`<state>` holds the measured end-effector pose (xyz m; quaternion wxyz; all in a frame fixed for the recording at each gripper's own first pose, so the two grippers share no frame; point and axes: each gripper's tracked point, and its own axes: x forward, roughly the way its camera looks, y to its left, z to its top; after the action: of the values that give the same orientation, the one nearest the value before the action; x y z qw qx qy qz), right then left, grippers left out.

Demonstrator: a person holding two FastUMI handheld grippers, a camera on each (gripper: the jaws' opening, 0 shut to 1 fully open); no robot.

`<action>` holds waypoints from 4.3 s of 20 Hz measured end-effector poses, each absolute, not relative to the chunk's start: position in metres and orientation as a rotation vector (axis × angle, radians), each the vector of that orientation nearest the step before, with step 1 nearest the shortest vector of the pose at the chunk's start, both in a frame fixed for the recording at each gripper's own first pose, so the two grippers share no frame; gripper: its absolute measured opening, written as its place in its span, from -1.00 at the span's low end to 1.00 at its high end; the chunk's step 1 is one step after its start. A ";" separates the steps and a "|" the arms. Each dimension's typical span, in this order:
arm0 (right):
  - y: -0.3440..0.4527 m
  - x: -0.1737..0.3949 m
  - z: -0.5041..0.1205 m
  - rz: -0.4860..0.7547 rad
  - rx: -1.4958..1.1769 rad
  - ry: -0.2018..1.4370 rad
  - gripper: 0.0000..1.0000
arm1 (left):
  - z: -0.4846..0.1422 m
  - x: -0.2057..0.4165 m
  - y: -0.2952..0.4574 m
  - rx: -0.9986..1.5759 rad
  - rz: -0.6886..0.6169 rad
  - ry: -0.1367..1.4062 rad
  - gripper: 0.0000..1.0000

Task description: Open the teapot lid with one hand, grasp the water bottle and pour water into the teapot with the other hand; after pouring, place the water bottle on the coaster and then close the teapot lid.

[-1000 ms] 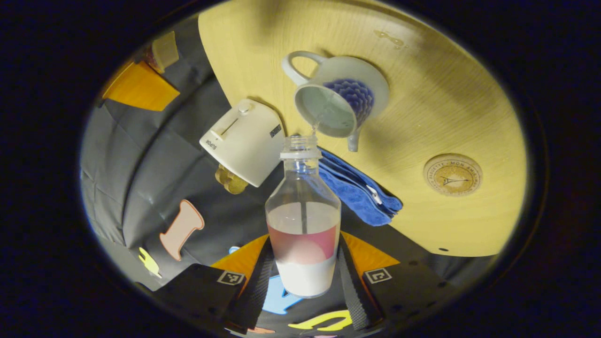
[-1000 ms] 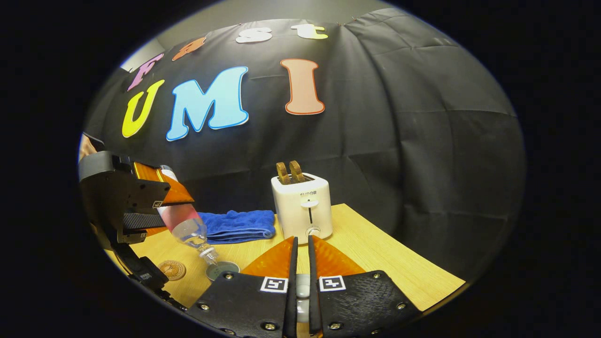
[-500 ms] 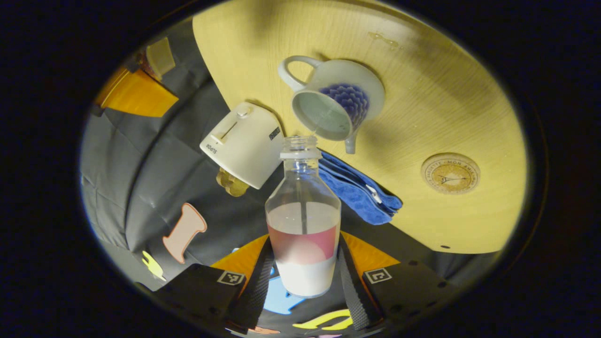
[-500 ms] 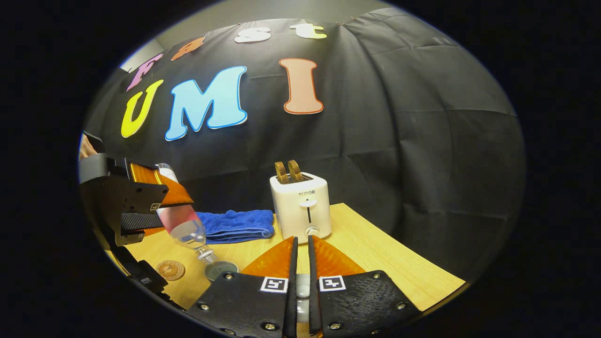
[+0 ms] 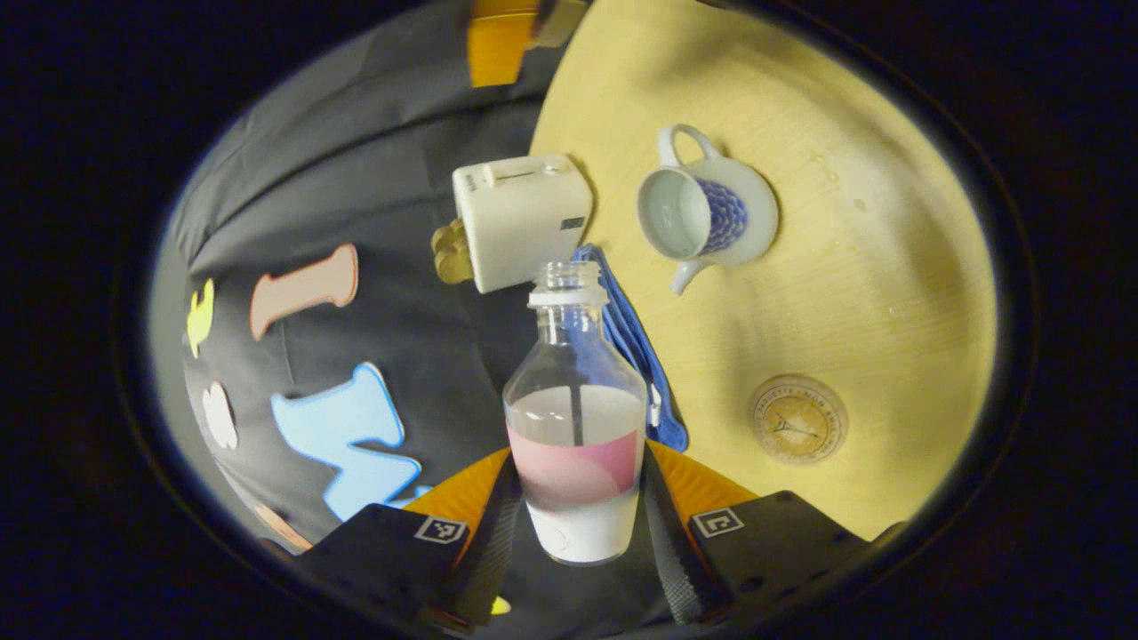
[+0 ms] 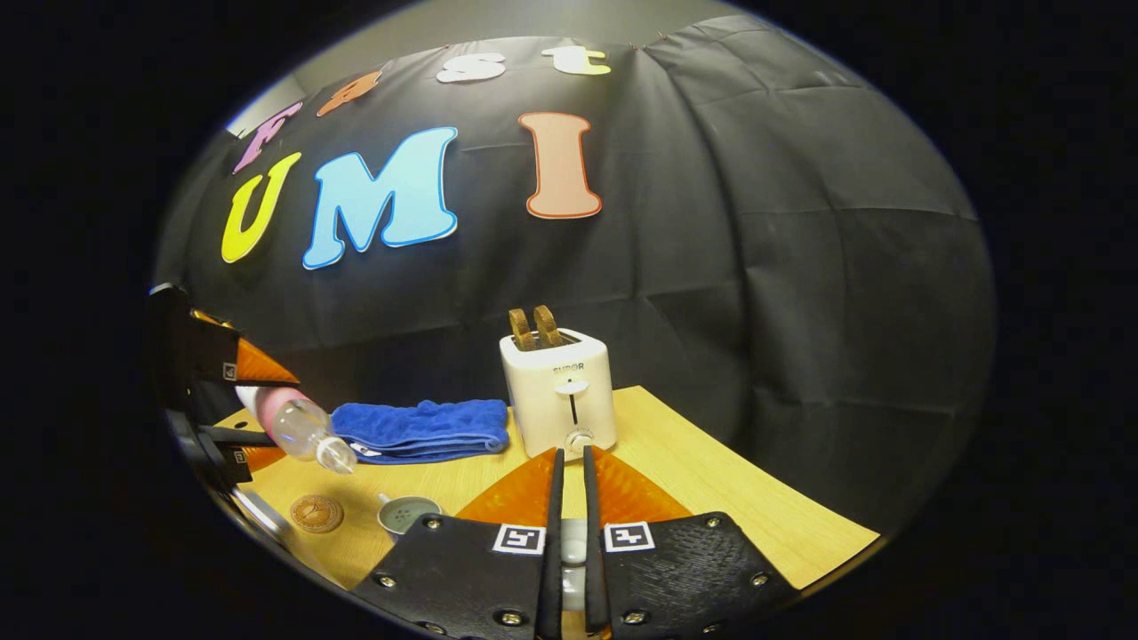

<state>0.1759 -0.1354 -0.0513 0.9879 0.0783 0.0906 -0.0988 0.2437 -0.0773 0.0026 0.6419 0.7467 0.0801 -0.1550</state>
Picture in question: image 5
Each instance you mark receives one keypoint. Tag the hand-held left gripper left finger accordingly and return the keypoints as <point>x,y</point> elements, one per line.
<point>493,551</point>

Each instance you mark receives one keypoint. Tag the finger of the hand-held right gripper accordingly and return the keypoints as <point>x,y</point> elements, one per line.
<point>498,44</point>

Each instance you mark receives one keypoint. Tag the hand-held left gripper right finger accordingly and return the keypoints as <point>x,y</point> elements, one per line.
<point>667,551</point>

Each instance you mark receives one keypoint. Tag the clear plastic water bottle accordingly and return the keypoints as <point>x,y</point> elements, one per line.
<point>573,462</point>

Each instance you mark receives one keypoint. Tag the round cork coaster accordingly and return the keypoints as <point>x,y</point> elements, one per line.
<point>797,420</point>

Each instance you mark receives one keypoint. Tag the white blue-patterned teacup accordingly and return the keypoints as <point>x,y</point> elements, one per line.
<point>738,231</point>

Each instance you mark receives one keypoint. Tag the white toaster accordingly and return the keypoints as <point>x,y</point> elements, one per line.
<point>524,222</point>

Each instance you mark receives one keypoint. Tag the black backdrop cloth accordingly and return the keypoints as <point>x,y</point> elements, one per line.
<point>373,178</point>

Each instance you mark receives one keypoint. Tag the brown toast slice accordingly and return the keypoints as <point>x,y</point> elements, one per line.
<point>447,236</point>
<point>452,265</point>

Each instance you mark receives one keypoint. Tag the folded blue towel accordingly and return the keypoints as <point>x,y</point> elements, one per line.
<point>636,347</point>

